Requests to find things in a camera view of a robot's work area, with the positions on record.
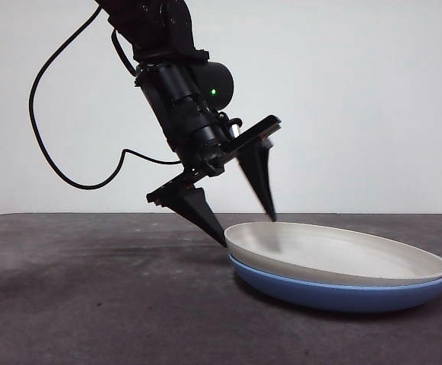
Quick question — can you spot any white round plate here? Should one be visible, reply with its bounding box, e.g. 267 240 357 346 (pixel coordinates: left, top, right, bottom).
224 222 442 288

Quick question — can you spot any blue round plate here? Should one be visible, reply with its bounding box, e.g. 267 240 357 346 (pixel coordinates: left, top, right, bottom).
227 254 442 314

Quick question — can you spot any short black cable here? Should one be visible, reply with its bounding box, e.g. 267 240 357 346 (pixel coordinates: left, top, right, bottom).
110 28 138 78

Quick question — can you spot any long black cable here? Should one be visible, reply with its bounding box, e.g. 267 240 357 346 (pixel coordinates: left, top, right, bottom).
28 0 186 190

